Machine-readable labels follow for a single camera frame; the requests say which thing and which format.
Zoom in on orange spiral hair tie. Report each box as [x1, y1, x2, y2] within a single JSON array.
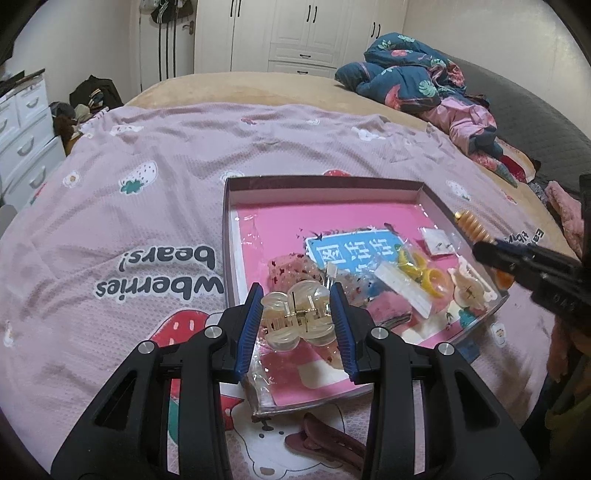
[[452, 209, 514, 289]]

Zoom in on cream white hair claw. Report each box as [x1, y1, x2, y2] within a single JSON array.
[[448, 256, 499, 312]]

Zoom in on blue plastic small case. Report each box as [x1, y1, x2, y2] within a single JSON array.
[[457, 338, 481, 364]]

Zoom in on yellow rings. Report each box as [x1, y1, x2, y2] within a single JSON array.
[[396, 246, 456, 298]]

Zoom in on white packet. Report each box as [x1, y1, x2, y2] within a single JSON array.
[[375, 262, 433, 319]]

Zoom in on maroon large hair clip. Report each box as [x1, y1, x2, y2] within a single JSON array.
[[284, 413, 367, 471]]

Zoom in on earrings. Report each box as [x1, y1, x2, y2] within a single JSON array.
[[419, 227, 461, 258]]

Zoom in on pink pompom hair clip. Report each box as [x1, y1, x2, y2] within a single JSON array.
[[367, 291, 413, 330]]

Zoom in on pink fluffy cloth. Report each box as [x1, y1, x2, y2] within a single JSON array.
[[545, 181, 584, 259]]

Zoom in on dark shallow tray box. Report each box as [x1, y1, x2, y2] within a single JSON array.
[[222, 174, 509, 418]]

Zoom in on pink book in tray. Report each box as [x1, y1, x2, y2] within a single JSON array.
[[228, 201, 498, 412]]

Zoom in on purple strawberry print blanket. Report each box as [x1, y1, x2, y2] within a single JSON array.
[[1, 103, 550, 468]]

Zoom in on teal floral crumpled quilt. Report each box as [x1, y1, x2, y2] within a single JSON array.
[[334, 32, 518, 188]]

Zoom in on white drawer cabinet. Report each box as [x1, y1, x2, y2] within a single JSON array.
[[0, 70, 65, 211]]

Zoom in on white built-in wardrobe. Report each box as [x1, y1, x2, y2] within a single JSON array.
[[131, 0, 408, 90]]

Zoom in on black bag on floor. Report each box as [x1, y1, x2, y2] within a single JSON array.
[[49, 75, 123, 141]]

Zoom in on hanging bags on door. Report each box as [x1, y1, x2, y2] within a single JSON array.
[[139, 0, 194, 24]]

